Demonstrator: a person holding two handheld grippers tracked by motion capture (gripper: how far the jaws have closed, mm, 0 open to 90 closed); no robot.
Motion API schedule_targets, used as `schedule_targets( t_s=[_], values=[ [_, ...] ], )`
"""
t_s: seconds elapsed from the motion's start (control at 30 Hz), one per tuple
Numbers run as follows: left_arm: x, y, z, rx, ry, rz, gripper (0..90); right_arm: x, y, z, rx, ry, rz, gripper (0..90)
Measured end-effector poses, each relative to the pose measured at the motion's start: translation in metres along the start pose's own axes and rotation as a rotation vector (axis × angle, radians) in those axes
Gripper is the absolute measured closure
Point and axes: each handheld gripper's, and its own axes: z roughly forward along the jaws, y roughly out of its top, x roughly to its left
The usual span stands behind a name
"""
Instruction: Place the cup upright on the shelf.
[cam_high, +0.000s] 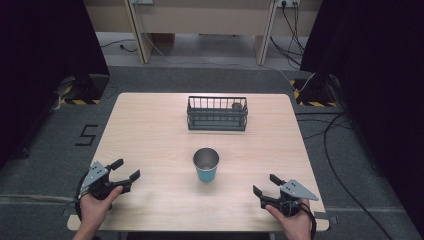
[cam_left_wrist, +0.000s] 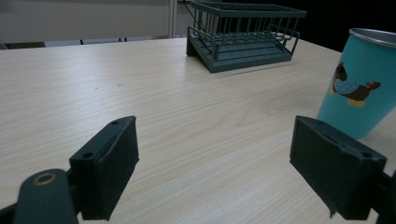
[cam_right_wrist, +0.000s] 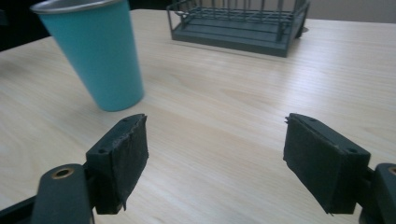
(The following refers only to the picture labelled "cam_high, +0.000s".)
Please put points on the small round grey object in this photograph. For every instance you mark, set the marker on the small round grey object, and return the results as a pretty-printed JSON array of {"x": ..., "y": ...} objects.
[{"x": 236, "y": 105}]

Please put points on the person's right hand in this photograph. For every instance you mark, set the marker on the person's right hand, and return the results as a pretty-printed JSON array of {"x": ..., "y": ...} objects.
[{"x": 295, "y": 224}]

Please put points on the beige wooden desk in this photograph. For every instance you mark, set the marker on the beige wooden desk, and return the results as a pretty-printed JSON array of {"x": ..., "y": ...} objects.
[{"x": 203, "y": 20}]

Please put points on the black curtain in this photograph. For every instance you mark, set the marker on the black curtain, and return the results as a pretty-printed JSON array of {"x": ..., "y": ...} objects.
[
  {"x": 376, "y": 83},
  {"x": 40, "y": 66}
]

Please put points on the person's left hand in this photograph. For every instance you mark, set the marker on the person's left hand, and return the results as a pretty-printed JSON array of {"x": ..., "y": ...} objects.
[{"x": 95, "y": 210}]

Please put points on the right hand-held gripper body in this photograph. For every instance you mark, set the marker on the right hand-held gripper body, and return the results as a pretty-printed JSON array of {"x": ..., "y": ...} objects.
[{"x": 293, "y": 190}]

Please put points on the white wall socket strip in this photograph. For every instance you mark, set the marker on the white wall socket strip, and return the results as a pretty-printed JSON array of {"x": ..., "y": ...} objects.
[{"x": 288, "y": 2}]

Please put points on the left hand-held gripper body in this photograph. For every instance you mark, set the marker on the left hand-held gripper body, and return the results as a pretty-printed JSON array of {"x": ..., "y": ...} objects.
[{"x": 94, "y": 176}]

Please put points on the blue metal cup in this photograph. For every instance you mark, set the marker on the blue metal cup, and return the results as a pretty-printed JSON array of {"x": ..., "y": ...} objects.
[{"x": 206, "y": 165}]

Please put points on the black stand base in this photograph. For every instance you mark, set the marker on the black stand base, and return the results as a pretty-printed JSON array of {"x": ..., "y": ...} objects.
[
  {"x": 315, "y": 93},
  {"x": 85, "y": 88}
]

